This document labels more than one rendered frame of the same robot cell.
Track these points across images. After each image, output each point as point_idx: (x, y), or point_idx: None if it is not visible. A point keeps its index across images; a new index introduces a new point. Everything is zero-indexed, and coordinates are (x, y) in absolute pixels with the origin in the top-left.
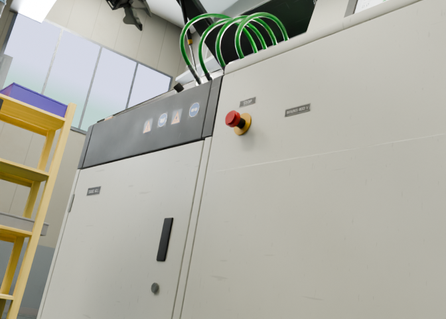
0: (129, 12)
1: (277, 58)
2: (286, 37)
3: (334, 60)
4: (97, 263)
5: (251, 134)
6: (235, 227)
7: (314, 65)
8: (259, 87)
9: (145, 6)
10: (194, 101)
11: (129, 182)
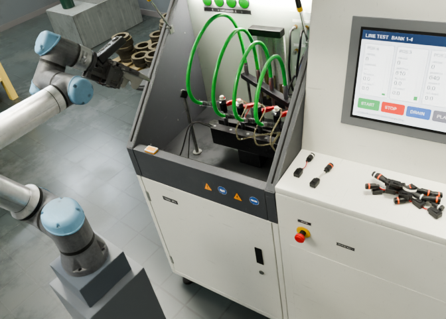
0: None
1: (324, 210)
2: (281, 61)
3: (370, 237)
4: (203, 241)
5: (312, 241)
6: (312, 274)
7: (356, 232)
8: (312, 219)
9: (142, 78)
10: (251, 195)
11: (208, 212)
